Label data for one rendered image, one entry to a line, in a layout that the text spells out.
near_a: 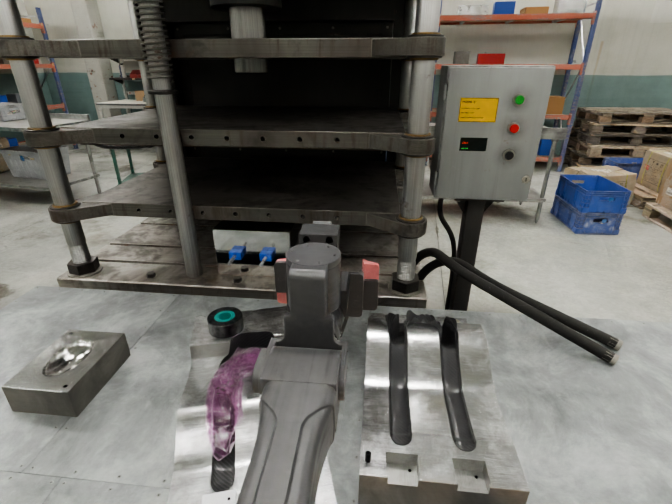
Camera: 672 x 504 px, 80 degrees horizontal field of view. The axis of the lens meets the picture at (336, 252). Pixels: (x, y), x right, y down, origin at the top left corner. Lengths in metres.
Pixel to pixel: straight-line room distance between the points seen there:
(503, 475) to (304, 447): 0.50
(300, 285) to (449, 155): 1.01
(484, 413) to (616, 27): 7.12
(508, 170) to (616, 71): 6.38
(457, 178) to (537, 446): 0.79
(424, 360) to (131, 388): 0.67
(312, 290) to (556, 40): 7.15
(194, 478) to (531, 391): 0.73
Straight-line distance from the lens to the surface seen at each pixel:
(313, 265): 0.39
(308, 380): 0.36
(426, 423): 0.80
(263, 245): 1.40
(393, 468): 0.77
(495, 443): 0.80
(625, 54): 7.73
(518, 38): 7.30
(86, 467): 0.96
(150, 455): 0.93
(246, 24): 1.57
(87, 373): 1.06
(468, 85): 1.32
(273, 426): 0.33
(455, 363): 0.91
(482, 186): 1.38
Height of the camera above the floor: 1.48
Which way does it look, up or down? 25 degrees down
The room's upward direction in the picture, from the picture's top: straight up
